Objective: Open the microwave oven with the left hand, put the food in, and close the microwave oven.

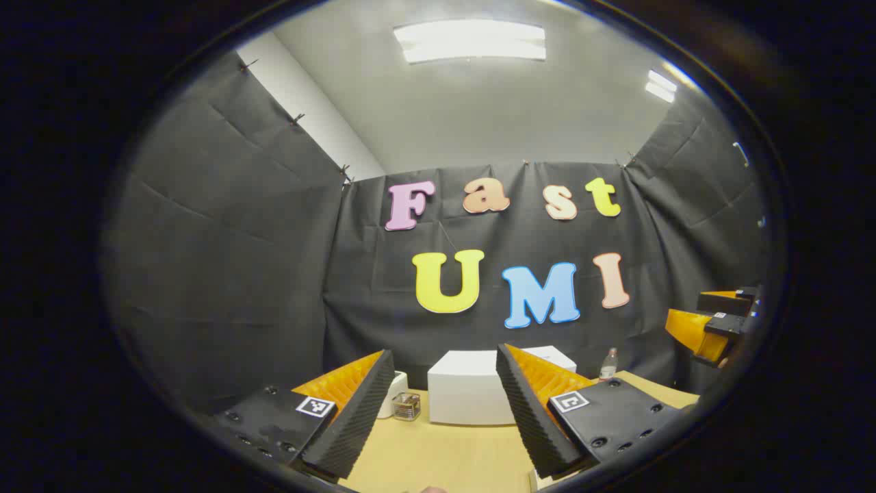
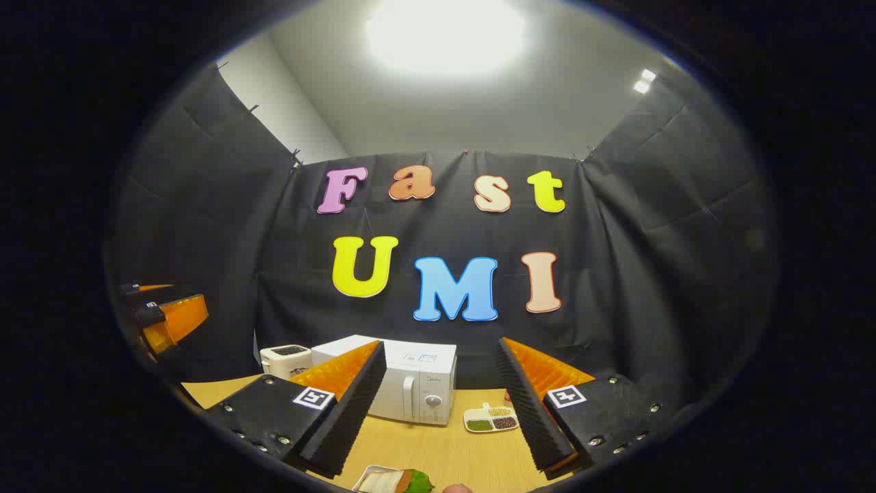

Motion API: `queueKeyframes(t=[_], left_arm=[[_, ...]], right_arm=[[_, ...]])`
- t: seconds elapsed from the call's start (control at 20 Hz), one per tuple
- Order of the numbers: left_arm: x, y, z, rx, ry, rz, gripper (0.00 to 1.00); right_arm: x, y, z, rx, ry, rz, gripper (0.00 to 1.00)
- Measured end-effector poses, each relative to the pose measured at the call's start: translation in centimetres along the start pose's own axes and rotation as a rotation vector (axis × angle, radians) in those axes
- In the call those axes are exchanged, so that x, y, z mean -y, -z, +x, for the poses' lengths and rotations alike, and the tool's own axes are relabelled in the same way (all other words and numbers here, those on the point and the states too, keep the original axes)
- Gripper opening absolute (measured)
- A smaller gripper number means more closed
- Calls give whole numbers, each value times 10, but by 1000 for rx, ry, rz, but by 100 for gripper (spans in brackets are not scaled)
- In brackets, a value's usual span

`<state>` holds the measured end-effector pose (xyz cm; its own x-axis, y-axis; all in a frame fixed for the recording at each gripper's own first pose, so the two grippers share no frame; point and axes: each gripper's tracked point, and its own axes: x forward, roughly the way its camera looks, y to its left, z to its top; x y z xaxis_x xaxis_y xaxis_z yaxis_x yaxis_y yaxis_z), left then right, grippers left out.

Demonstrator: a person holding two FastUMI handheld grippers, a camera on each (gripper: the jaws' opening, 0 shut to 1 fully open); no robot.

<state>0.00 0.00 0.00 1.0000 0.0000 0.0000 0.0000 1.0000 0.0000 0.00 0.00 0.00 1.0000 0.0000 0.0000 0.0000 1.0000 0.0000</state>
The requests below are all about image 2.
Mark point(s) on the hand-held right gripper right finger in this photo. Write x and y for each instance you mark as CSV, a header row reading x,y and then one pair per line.
x,y
530,411

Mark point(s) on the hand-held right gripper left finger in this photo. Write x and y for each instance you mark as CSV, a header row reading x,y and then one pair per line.
x,y
349,411

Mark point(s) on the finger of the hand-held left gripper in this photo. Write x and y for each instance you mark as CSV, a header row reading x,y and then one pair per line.
x,y
179,318
144,288

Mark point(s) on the small white tray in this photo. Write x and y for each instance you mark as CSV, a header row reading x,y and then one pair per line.
x,y
369,469

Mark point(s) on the white microwave oven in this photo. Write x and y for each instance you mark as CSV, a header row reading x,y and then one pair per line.
x,y
417,373

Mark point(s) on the bread and lettuce sandwich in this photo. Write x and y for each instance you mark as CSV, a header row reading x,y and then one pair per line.
x,y
387,482

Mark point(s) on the divided white dish of beans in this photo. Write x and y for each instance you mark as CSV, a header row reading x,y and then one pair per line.
x,y
489,418

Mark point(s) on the white toaster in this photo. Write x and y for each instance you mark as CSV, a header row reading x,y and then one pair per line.
x,y
284,359

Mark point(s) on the small ceiling light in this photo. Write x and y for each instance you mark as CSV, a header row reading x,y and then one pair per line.
x,y
643,81

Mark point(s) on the large ceiling light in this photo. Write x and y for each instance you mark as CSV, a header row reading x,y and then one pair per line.
x,y
445,34

